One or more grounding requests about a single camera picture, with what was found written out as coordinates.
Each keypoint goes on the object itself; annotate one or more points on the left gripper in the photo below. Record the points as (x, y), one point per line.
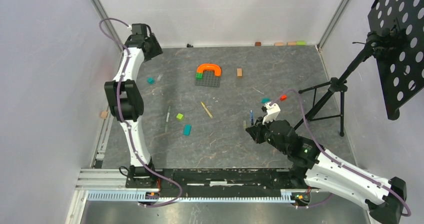
(157, 50)

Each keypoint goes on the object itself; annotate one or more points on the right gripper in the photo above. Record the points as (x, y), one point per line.
(256, 130)

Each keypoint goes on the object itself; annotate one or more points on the clear small pen cap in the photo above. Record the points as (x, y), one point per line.
(159, 77)

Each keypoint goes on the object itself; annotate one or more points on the blue pen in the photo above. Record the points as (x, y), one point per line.
(252, 122)

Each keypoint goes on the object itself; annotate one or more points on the green highlighter pen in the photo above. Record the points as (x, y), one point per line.
(167, 119)

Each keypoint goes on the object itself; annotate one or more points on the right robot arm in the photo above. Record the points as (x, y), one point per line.
(317, 167)

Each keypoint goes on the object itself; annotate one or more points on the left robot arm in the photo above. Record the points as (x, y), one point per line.
(127, 106)

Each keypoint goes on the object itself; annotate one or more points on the yellow highlighter pen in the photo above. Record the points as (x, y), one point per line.
(206, 110)

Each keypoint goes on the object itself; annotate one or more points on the small teal cube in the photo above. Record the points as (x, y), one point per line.
(150, 80)

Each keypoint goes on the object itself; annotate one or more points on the teal half-round block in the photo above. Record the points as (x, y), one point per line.
(265, 100)

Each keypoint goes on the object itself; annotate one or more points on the red cube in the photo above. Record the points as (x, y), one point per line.
(283, 98)

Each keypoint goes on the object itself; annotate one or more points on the orange arch block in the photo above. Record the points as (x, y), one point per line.
(216, 69)

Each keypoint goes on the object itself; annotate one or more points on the green lego brick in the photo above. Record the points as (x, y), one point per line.
(199, 75)

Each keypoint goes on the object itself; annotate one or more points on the black tripod stand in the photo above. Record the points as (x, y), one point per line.
(341, 80)

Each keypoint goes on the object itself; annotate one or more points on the dark grey lego baseplate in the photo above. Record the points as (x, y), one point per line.
(208, 80)

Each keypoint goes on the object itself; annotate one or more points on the wooden block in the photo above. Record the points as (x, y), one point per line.
(239, 72)

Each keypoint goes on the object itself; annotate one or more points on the lime green cube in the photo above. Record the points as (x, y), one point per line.
(180, 116)

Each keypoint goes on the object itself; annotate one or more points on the wooden block left edge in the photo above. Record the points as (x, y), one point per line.
(104, 115)

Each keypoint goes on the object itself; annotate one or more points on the black perforated panel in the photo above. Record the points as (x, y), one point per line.
(399, 54)

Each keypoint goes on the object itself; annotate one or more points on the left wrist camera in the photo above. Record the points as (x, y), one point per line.
(140, 29)

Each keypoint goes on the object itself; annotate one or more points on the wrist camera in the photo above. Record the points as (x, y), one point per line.
(140, 29)
(271, 111)

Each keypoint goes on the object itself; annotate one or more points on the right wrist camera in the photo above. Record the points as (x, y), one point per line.
(271, 111)

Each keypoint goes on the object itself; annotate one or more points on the green block at wall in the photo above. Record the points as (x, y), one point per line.
(301, 43)

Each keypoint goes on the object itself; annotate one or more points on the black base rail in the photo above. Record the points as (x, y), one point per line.
(215, 183)

